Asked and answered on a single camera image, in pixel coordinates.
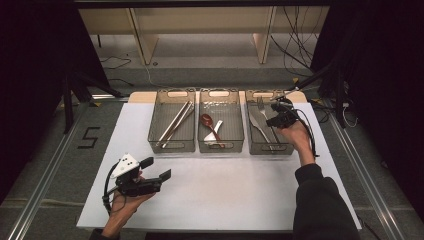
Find person's right hand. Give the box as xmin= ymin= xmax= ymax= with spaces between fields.
xmin=275 ymin=119 xmax=316 ymax=167

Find short metal floor rail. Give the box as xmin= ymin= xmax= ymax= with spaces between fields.
xmin=90 ymin=94 xmax=130 ymax=103

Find white plug cable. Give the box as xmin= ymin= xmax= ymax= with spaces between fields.
xmin=342 ymin=101 xmax=358 ymax=129

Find right hand-held gripper black cable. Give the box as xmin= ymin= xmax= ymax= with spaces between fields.
xmin=293 ymin=108 xmax=320 ymax=158

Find beige desk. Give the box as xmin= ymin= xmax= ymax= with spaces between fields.
xmin=79 ymin=5 xmax=331 ymax=66

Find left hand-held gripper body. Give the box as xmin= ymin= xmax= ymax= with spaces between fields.
xmin=109 ymin=153 xmax=164 ymax=198

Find black curtain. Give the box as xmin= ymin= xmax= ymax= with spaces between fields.
xmin=0 ymin=0 xmax=112 ymax=204
xmin=309 ymin=0 xmax=424 ymax=214

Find long metal floor rail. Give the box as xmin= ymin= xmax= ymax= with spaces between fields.
xmin=328 ymin=111 xmax=406 ymax=240
xmin=6 ymin=99 xmax=89 ymax=240

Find metal knife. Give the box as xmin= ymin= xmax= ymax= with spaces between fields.
xmin=248 ymin=113 xmax=274 ymax=152

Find white floor cable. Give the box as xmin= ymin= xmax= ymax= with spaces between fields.
xmin=143 ymin=64 xmax=174 ymax=90

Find person's left hand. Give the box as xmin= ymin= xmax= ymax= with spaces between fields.
xmin=105 ymin=171 xmax=157 ymax=231

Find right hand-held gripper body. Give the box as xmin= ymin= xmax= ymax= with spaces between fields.
xmin=269 ymin=87 xmax=301 ymax=130

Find black metal stand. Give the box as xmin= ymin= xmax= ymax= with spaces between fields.
xmin=288 ymin=59 xmax=348 ymax=129
xmin=61 ymin=66 xmax=125 ymax=134

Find black floor cable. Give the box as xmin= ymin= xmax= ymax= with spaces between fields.
xmin=109 ymin=78 xmax=134 ymax=88
xmin=101 ymin=54 xmax=133 ymax=70

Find hand-held gripper black cable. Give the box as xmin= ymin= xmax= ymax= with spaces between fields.
xmin=293 ymin=108 xmax=320 ymax=158
xmin=102 ymin=161 xmax=121 ymax=214

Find translucent grey plastic bin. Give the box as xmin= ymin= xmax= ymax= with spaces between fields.
xmin=197 ymin=88 xmax=245 ymax=154
xmin=244 ymin=89 xmax=300 ymax=156
xmin=147 ymin=88 xmax=197 ymax=154

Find hanging black cables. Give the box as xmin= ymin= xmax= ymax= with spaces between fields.
xmin=269 ymin=5 xmax=323 ymax=73

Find black frame bar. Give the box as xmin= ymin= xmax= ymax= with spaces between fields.
xmin=74 ymin=0 xmax=334 ymax=9

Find metal fork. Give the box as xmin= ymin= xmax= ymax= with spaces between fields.
xmin=256 ymin=96 xmax=279 ymax=145

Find white spoon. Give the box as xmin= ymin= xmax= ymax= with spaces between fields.
xmin=203 ymin=120 xmax=224 ymax=143

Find brown wooden spoon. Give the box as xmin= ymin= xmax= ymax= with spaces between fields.
xmin=200 ymin=113 xmax=226 ymax=148

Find left hand-held gripper black cable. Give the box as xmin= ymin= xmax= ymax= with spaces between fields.
xmin=102 ymin=161 xmax=121 ymax=214

